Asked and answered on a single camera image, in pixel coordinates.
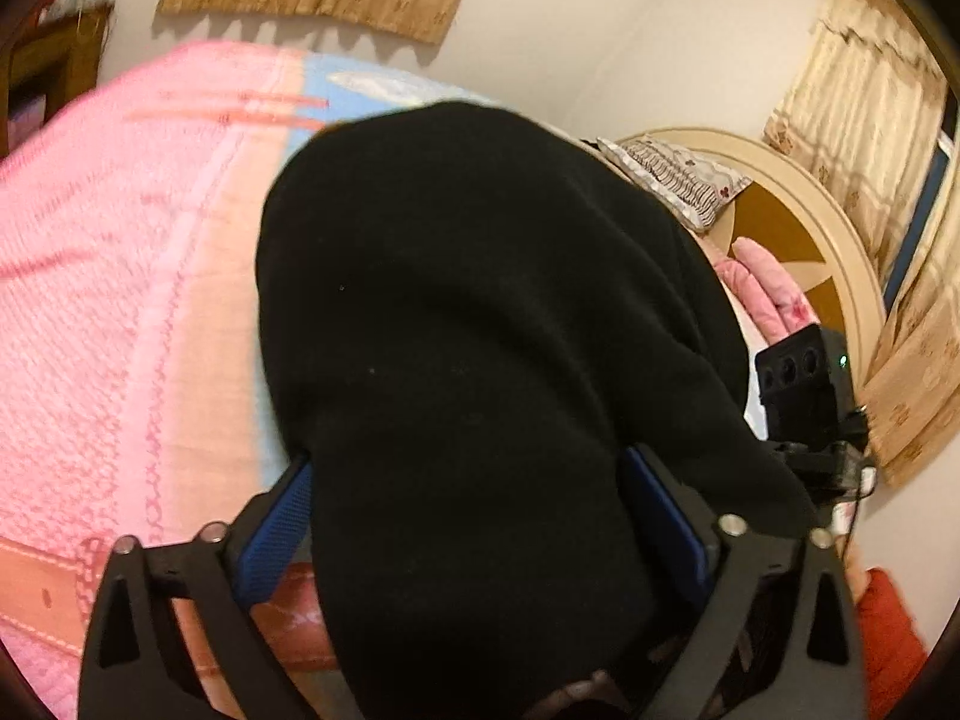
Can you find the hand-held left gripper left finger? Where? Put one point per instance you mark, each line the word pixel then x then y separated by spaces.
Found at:
pixel 274 540

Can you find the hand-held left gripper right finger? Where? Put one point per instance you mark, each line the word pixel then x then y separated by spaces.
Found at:
pixel 667 525

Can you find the black hooded jacket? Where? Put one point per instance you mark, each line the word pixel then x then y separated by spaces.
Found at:
pixel 465 352

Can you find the pink folded quilt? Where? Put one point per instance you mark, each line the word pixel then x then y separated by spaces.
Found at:
pixel 765 292

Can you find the cream wooden headboard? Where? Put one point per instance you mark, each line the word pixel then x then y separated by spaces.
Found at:
pixel 787 217

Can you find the red cloth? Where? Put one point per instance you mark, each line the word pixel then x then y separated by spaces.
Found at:
pixel 889 630

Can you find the grey patterned pillow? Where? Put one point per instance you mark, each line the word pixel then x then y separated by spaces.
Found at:
pixel 675 176

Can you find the narrow beige patterned curtain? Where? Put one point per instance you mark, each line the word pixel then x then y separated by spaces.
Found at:
pixel 855 112

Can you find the pink and blue bed sheet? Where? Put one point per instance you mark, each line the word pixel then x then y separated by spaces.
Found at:
pixel 112 277

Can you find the brown wooden desk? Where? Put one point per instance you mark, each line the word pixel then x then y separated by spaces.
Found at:
pixel 67 67

